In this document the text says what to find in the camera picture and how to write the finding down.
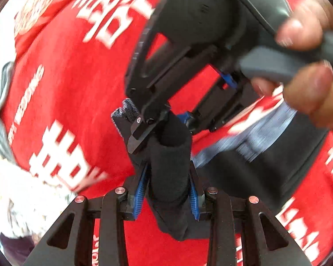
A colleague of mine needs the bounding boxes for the black pants with grey waistband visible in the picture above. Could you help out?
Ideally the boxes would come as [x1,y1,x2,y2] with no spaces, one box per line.
[130,103,328,241]

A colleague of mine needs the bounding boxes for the white floral clothing pile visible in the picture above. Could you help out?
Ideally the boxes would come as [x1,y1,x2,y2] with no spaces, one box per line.
[0,158,76,244]

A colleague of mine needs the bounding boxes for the grey cloth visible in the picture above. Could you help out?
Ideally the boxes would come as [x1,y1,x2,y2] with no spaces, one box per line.
[0,61,17,164]

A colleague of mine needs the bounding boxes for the dark purple garment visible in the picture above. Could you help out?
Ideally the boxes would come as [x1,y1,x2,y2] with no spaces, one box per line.
[0,232,36,266]

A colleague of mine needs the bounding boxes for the red blanket with white characters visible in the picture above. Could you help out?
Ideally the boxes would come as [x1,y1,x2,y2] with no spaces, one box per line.
[0,0,333,265]

